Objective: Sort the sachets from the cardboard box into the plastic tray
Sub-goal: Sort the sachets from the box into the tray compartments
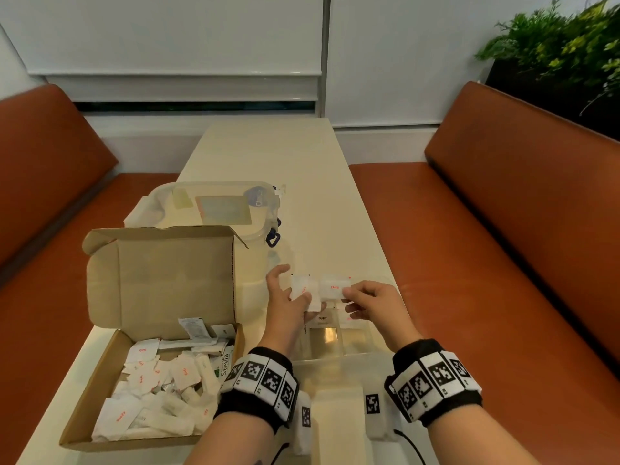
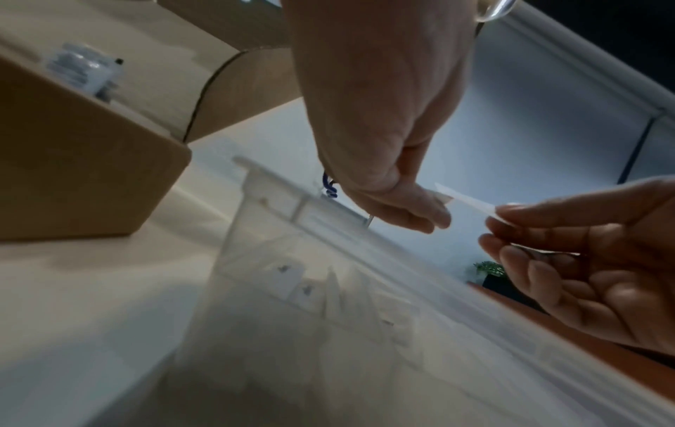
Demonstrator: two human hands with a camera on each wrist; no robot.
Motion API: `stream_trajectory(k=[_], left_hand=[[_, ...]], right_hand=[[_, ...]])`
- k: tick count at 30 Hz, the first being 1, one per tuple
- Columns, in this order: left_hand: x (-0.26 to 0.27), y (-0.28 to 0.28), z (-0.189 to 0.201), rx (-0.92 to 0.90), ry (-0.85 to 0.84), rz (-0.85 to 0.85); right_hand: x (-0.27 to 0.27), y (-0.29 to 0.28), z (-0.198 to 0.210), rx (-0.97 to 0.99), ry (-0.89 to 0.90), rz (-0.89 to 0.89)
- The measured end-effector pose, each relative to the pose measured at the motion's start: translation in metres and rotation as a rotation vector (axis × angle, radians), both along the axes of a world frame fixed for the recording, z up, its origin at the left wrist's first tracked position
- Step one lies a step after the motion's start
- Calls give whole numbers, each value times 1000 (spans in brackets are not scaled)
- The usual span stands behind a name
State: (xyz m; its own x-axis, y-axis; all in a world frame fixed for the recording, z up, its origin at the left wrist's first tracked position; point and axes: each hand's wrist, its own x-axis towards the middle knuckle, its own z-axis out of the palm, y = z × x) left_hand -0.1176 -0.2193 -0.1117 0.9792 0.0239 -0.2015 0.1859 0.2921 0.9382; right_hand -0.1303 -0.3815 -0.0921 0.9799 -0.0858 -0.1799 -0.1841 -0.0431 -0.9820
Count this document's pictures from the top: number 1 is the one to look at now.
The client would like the person's right hand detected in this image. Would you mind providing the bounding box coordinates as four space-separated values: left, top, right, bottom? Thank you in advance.
341 280 423 354

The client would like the person's left hand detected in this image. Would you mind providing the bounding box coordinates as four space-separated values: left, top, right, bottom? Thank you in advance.
256 264 323 359

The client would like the clear compartment tray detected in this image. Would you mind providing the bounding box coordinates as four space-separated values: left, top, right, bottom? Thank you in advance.
290 275 413 378

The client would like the brown cardboard box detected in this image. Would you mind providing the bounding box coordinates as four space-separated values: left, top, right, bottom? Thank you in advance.
59 225 249 453

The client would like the pile of white sachets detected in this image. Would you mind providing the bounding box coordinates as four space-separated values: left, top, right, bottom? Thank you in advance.
92 318 238 442

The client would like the person's left forearm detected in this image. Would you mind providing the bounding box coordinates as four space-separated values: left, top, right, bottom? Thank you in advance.
183 411 274 465

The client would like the person's right forearm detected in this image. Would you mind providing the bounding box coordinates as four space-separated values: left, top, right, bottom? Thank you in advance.
426 406 543 465

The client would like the black wristband with marker tiles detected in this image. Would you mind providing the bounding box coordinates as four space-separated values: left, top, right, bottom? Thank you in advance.
214 347 300 434
385 338 484 428

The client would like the clear lidded plastic container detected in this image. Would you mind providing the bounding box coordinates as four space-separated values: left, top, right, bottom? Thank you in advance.
123 181 287 286

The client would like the orange leather bench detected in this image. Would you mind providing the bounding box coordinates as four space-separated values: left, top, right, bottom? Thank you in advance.
0 84 180 465
348 81 620 465

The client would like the black planter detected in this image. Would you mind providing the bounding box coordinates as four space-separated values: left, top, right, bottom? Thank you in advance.
484 57 620 141

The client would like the white roller blind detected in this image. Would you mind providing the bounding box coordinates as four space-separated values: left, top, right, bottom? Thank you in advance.
0 0 324 102

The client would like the green leafy plant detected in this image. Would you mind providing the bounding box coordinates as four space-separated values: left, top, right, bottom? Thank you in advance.
474 0 620 110

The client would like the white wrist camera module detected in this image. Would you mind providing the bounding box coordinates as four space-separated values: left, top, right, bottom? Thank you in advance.
290 391 313 456
363 382 403 441

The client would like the grey window frame post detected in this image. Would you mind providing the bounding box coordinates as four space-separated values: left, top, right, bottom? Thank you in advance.
315 0 333 118

